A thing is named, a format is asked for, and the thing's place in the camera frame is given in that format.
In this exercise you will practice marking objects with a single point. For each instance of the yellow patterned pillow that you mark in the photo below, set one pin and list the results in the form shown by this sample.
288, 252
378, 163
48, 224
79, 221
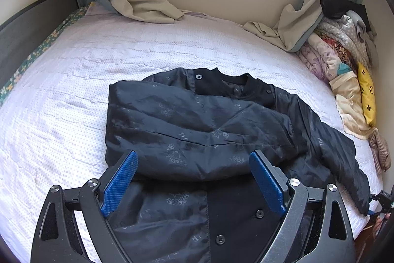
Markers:
366, 96

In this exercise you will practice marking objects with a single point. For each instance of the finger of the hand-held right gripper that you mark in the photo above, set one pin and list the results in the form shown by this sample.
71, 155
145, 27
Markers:
383, 199

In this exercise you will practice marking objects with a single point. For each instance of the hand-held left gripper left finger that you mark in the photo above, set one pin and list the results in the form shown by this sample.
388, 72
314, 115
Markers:
120, 183

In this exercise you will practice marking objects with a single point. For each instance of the red leopard print cloth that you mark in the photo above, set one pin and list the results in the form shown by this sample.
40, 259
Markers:
340, 50

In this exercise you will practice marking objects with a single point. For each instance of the cream cloth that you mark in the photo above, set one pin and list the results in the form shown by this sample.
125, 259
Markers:
347, 102

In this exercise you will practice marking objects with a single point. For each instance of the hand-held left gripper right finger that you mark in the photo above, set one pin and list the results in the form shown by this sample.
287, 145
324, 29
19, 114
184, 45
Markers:
266, 183

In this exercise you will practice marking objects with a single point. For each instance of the white dotted bedspread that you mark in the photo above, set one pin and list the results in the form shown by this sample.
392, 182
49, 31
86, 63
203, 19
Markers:
77, 81

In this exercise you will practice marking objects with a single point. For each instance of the floral bed sheet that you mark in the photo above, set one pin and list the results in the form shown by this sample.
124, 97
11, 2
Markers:
40, 47

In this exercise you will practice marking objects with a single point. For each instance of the black cloth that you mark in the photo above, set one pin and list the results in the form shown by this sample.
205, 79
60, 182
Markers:
338, 7

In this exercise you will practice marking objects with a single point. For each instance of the purple floral quilt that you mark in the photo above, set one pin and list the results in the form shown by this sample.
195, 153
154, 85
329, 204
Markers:
314, 62

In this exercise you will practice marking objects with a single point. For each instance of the teal cloth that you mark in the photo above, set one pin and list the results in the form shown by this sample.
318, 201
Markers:
344, 68

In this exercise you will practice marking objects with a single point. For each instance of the brown knit cloth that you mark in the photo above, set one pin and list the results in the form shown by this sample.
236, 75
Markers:
380, 152

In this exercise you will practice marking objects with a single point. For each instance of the black padded jacket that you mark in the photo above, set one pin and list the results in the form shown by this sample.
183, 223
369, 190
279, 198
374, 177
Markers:
190, 127

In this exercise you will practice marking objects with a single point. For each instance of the grey dotted quilt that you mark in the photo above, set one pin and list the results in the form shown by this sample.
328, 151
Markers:
341, 32

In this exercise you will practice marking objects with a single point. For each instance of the dark grey bed headboard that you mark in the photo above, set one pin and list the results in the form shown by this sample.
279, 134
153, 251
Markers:
30, 19

